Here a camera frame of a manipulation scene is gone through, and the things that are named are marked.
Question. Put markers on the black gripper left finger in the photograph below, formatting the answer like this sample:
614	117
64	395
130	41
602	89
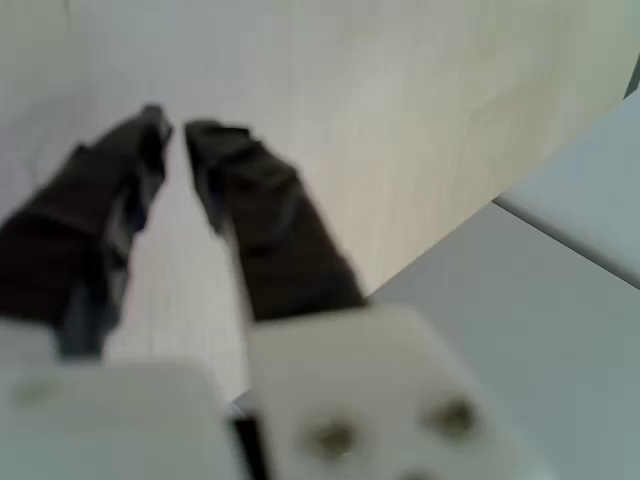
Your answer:
65	240

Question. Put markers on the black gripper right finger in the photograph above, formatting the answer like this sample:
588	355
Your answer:
270	225

